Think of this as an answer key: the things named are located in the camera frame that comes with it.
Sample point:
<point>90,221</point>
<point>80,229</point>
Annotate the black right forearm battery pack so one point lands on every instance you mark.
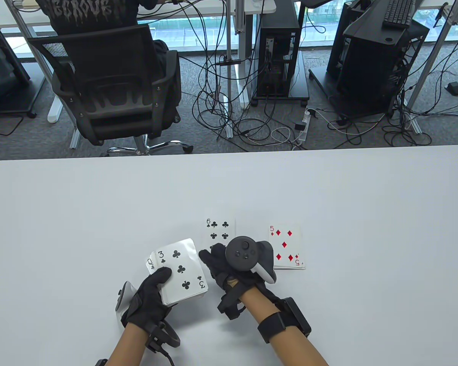
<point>295,316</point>

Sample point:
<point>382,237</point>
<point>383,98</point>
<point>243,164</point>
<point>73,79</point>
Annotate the person's left hand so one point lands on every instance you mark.
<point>147,310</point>

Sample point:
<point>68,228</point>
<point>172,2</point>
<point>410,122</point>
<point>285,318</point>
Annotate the grey right hand controller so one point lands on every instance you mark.
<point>244,253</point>

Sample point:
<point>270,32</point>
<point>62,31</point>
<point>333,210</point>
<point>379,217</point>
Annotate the grey hand controller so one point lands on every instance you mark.
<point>123,299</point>
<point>244,253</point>

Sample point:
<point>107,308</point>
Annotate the person's left forearm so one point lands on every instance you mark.
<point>126,350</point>

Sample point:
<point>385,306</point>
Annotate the pile of clubs cards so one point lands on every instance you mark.
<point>219,230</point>

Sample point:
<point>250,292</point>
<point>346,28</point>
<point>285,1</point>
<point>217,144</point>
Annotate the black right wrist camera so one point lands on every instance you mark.
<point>231,307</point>

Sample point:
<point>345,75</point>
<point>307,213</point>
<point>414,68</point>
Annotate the white power strip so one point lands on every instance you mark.
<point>304,133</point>

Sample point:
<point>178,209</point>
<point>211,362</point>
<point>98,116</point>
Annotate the grey left hand controller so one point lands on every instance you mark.
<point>123,299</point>

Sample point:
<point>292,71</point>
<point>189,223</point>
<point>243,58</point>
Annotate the black computer tower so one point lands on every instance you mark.
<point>278,23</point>

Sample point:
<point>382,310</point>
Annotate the black power adapter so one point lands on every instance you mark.
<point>300,126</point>

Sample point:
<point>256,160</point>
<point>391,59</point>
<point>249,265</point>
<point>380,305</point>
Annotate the black keyboard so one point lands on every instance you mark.
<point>399,13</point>

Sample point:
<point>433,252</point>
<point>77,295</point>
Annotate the deck of playing cards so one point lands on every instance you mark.
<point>183,270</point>

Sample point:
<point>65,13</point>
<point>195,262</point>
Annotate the black equipment stand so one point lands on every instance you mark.
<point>366,76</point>

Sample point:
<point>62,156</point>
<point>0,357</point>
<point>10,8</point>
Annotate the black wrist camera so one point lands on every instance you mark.
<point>153,344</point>
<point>231,307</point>

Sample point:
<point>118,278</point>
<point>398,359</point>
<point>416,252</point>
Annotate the black foot pedal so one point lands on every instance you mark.
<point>453,87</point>

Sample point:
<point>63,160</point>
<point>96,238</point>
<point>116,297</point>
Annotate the person's right hand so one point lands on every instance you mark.
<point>217,267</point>

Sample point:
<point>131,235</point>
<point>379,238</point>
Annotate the black mesh office chair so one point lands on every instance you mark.
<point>110,114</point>

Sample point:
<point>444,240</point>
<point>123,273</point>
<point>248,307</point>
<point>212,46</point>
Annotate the pile of diamonds cards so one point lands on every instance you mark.
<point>286,244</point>

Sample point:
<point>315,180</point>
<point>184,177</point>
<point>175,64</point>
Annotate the black rolling cabinet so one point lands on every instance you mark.
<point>4,76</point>

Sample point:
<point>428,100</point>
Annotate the person's right forearm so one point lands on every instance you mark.
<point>290,347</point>

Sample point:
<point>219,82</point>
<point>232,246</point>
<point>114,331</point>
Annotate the black left forearm sensor unit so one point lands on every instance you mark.
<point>101,362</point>

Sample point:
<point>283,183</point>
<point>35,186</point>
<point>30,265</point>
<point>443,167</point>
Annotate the aluminium desk frame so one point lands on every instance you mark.
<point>427,65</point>

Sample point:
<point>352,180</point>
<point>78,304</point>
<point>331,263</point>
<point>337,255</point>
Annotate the black tower cart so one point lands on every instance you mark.
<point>299,84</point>

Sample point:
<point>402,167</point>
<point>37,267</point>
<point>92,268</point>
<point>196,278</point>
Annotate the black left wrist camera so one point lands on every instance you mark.
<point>153,344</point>

